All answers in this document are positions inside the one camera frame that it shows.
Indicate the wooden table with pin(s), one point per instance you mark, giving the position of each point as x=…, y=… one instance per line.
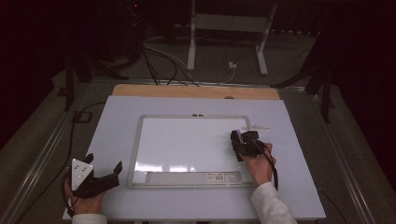
x=186, y=91

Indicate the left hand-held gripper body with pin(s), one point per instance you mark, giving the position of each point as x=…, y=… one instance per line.
x=88, y=183

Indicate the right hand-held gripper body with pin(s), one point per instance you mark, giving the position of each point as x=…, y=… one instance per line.
x=252, y=148

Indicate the dark equipment rack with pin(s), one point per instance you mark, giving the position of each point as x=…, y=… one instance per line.
x=127, y=28

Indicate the white plug adapter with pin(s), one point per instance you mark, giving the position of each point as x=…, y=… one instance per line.
x=232, y=65

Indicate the purple whiteboard eraser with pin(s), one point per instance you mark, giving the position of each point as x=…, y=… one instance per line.
x=239, y=135

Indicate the person's left hand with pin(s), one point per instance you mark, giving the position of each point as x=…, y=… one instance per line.
x=85, y=203

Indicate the whiteboard with grey frame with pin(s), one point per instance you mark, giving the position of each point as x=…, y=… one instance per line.
x=186, y=146

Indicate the grey metal stand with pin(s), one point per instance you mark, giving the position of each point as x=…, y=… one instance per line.
x=230, y=22

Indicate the white table mat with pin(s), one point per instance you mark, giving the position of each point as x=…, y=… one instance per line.
x=118, y=130

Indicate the floor socket box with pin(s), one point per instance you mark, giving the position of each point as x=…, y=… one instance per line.
x=82, y=117

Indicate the black stand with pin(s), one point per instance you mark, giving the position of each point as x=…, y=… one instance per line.
x=74, y=71
x=317, y=74

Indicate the person's right hand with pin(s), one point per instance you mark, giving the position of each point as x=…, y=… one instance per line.
x=258, y=169

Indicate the metal floor rail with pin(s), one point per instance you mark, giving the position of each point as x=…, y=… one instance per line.
x=34, y=174
x=345, y=161

